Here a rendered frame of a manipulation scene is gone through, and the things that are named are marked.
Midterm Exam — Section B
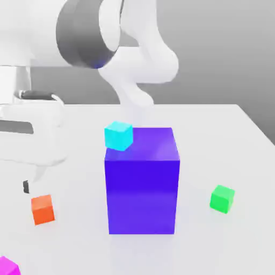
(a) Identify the small green cube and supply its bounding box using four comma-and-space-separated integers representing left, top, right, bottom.
209, 184, 236, 215

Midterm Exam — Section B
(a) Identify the large purple box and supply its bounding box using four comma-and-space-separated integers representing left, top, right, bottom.
104, 127, 181, 235

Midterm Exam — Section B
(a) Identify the small magenta cube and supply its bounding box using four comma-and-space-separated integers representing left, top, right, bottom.
0, 255, 21, 275

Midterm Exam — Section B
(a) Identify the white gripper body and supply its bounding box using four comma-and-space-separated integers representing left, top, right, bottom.
0, 101, 68, 167

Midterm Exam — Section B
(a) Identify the small cyan cube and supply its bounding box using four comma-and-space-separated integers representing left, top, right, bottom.
104, 120, 134, 152

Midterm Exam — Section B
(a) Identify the small orange cube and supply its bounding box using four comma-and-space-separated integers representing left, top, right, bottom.
31, 194, 56, 226

